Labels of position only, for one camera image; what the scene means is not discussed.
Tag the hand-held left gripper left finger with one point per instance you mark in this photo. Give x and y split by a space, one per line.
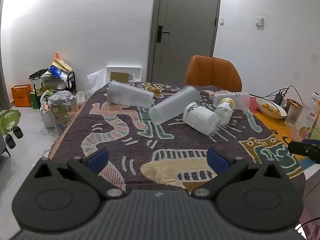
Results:
97 160

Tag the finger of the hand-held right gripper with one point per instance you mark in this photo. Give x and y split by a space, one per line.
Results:
303 149

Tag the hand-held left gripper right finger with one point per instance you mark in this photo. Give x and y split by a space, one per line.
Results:
217 160

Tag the short frosted plastic cup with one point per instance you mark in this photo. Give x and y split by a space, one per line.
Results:
237 98

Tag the large frosted plastic cup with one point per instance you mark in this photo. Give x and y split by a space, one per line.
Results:
172 105

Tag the frosted cup with small print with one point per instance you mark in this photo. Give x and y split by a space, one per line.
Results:
130 93

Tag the green drink carton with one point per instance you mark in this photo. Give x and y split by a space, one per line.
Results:
316 127

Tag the pink label juice bottle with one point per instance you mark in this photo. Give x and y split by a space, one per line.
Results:
306 120

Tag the clear drinking glass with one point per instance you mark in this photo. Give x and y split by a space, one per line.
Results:
293 116

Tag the yellow printed table mat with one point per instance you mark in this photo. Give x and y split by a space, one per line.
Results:
272 127

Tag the clear plastic jar white lid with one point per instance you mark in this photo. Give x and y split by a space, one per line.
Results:
201 118

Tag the brown woven basket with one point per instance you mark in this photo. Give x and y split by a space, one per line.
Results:
295 103

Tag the white bowl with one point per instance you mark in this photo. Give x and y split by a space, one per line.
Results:
271 115

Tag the yellow label plastic bottle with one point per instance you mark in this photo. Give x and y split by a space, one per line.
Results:
224 110

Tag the oranges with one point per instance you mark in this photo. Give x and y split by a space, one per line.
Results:
270 108

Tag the printed woven blanket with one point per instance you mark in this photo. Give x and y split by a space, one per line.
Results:
150 145

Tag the white shopping bag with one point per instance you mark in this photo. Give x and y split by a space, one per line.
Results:
47 117

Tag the white plastic bag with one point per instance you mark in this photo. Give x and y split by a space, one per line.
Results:
97 80

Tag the black slipper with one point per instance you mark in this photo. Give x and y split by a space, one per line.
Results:
10 141
18 132

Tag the green box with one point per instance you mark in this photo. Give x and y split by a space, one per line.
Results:
35 100

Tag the black metal rack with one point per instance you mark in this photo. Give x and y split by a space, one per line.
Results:
58 82

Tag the orange leather chair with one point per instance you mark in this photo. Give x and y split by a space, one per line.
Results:
212 72

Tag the green stool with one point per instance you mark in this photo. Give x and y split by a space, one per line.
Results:
8 120

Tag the blue packet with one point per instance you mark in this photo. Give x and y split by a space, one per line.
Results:
56 71

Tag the orange paper bag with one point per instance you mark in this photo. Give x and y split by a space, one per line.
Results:
21 96

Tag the yellow paper envelope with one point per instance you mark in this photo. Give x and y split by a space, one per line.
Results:
62 64

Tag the grey door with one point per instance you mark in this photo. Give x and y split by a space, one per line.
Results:
186 30

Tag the white light switch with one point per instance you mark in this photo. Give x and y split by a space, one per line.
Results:
259 21

